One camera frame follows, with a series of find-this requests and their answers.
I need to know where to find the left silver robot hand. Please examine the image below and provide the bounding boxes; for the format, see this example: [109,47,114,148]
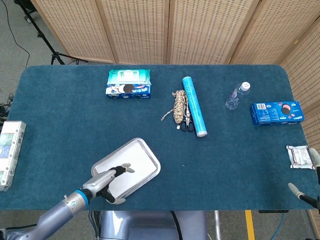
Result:
[81,163,136,205]

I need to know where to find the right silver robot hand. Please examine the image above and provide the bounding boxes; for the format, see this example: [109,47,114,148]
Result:
[287,147,320,210]

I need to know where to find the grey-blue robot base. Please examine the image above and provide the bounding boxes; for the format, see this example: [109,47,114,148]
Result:
[99,210,208,240]

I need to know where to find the stainless steel tray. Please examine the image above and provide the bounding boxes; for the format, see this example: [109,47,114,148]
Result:
[90,137,162,205]

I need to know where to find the white snack packet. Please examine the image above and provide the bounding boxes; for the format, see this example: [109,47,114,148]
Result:
[286,145,315,170]

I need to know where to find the blue Oreo box with barcode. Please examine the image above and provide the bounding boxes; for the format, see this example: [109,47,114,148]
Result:
[250,100,305,127]

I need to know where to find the white and green carton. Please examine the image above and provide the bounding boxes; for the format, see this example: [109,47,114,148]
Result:
[0,120,27,192]

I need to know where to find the blue cookie box with bears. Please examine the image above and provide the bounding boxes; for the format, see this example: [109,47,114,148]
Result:
[105,83,152,100]

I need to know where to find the clear plastic water bottle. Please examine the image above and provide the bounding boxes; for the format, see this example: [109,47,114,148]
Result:
[225,81,252,111]

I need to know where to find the teal blue table cloth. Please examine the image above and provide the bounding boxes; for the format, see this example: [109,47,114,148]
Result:
[6,64,313,211]

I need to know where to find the teal wet wipes pack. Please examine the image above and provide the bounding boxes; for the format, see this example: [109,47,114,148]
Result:
[107,69,151,86]

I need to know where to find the metal table leg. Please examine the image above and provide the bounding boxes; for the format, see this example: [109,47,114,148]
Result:
[214,210,222,240]

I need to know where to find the light blue cling film roll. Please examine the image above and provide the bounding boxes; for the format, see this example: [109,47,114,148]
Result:
[181,76,208,138]

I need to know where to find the black tripod stand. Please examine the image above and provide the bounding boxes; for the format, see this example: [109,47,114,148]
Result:
[14,0,89,65]

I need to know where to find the wicker folding screen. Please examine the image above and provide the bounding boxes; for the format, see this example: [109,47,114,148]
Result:
[29,0,320,240]

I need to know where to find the black cables under table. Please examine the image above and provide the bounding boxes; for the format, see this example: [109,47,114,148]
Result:
[87,210,101,240]

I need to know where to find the blue hanging cable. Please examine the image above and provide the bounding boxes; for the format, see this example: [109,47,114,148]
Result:
[271,212,286,240]

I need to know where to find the black handled scissors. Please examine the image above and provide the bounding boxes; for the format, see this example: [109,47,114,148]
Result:
[176,96,195,132]

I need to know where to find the camouflage paracord bundle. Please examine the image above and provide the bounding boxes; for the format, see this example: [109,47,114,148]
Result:
[160,89,190,124]

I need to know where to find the tangled cables beside table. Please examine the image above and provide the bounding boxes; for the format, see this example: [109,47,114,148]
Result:
[0,92,15,123]

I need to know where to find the black floor cable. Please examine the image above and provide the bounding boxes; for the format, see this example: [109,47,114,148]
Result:
[4,0,31,68]

